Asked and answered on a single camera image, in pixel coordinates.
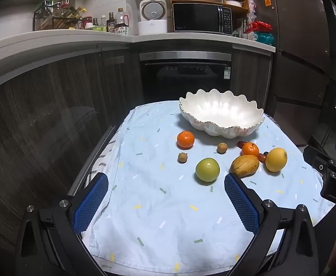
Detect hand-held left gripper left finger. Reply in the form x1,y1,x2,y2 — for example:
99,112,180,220
14,172,111,276

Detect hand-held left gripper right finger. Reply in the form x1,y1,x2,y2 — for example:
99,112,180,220
224,172,320,276

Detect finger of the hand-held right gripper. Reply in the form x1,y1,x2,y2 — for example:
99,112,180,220
303,145,333,179

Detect yellow citrus fruit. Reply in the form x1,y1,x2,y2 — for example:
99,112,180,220
265,147,288,173

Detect yellow-brown mango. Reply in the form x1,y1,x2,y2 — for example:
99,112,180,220
230,155,260,178

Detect green apple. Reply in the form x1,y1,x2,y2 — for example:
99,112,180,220
195,158,220,183

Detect orange tangerine with dark mark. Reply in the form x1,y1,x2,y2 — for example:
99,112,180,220
241,143,260,157

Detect plain orange tangerine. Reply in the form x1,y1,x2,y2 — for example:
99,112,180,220
176,131,195,150

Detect white scalloped ceramic bowl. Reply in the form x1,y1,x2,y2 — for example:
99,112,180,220
179,89,264,138

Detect light blue patterned tablecloth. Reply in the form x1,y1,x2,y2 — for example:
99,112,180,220
80,99,336,272

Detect dark refrigerator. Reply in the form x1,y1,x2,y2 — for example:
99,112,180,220
267,0,336,150

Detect dark wood cabinet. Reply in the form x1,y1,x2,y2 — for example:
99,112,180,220
0,44,144,236
231,46,272,115

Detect teal plastic bag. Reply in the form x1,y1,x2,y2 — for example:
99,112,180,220
255,32,275,46

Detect built-in black oven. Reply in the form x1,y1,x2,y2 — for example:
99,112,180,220
139,51,233,102

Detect red plastic bag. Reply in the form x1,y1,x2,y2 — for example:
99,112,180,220
244,21,272,33

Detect white plastic bag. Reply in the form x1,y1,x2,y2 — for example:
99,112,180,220
232,17,257,40

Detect clear pinkish plastic bag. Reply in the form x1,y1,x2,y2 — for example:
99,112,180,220
244,0,257,23

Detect white kitchen countertop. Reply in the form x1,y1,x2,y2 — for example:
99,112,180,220
0,29,276,92

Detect green plastic container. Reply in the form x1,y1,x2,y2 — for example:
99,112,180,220
85,23,107,33

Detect dark sauce bottle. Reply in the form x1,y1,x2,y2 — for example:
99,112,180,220
107,12,116,33

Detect large clear labelled bottle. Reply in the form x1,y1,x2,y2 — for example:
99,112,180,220
114,8,130,36

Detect black microwave oven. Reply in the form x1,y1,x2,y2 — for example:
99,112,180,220
172,2,233,36

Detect row of seasoning bottles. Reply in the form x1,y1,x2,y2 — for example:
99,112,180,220
40,0,86,18

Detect white rice cooker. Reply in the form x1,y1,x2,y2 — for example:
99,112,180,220
140,0,168,22

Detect black wire spice rack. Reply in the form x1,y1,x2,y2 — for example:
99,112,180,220
33,4,84,32

